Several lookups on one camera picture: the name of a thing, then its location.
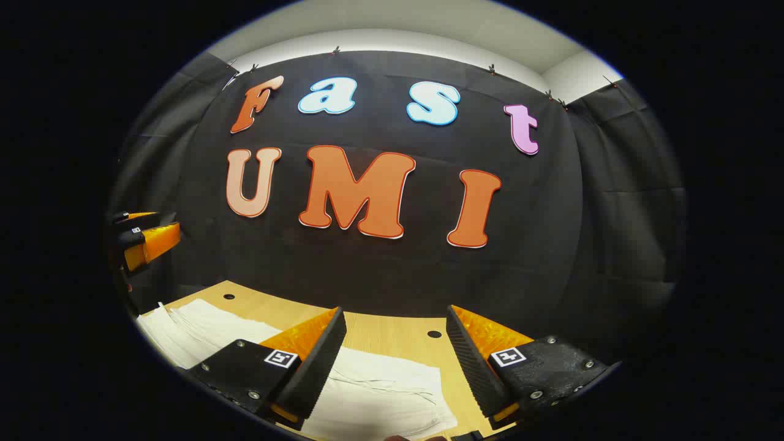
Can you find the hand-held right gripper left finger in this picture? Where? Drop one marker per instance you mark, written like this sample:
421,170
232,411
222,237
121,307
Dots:
318,361

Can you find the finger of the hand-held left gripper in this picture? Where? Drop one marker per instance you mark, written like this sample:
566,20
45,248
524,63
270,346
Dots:
153,244
131,217

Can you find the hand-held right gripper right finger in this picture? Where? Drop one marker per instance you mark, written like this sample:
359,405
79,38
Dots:
471,361

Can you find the white jeans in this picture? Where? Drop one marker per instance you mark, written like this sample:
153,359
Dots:
380,392

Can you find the black backdrop cloth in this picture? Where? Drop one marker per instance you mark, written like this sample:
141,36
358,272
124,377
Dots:
392,269

